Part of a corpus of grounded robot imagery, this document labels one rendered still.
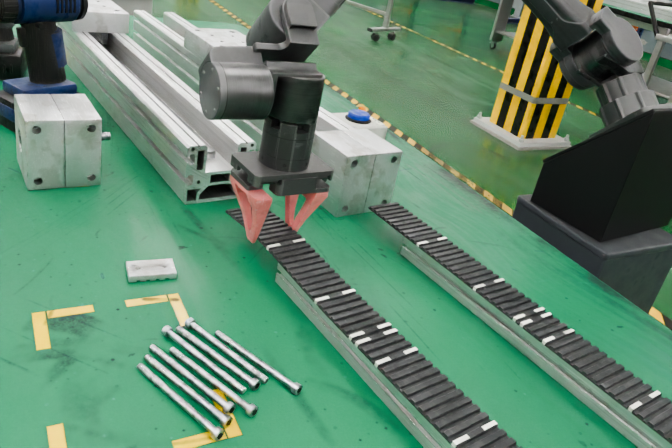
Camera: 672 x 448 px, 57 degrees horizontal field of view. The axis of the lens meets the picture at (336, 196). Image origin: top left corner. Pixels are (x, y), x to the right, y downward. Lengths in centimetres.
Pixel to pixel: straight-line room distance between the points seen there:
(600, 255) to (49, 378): 77
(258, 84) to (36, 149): 34
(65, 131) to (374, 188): 42
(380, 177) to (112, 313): 42
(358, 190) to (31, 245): 42
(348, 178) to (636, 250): 48
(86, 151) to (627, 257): 81
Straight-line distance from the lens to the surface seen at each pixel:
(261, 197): 66
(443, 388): 57
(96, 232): 78
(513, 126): 416
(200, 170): 84
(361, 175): 86
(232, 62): 63
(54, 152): 86
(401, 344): 60
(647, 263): 112
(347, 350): 62
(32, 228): 79
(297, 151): 66
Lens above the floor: 118
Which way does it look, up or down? 25 degrees down
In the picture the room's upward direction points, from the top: 11 degrees clockwise
